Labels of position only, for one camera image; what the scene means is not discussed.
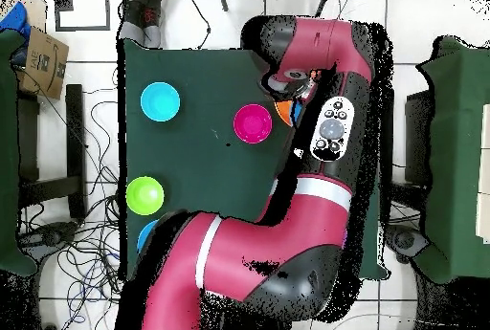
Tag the large orange bowl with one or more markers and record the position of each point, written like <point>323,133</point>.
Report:
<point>285,112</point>

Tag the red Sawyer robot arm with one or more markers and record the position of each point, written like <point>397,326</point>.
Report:
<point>306,230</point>

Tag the small red bowl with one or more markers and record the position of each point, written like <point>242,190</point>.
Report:
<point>252,123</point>

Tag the dark green tablecloth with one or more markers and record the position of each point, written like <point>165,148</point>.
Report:
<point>199,169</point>

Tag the small green bowl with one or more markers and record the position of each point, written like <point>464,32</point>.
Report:
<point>144,196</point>

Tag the small light blue bowl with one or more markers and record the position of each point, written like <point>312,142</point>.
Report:
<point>160,101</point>

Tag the person's left foot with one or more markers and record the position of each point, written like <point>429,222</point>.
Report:
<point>153,37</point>

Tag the person's foot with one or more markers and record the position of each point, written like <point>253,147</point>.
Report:
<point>131,33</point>
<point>153,37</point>

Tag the person's right foot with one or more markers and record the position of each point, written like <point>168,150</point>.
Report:
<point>131,33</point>

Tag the dark gray stand base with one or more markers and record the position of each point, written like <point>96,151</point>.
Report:
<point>405,240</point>

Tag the black stand base with knob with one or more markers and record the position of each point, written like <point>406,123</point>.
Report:
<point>49,236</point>

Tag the green covered side table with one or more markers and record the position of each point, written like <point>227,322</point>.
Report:
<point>459,154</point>
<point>7,154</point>

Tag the cardboard box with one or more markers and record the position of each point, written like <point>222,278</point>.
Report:
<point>44,66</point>

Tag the blue cloth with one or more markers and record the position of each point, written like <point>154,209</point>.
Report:
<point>17,20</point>

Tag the black bench frame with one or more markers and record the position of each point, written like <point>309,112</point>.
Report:
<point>74,135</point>

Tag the black side frame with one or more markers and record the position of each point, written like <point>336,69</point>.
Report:
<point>417,135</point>

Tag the black square floor frame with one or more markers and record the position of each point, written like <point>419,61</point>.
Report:
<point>63,1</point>

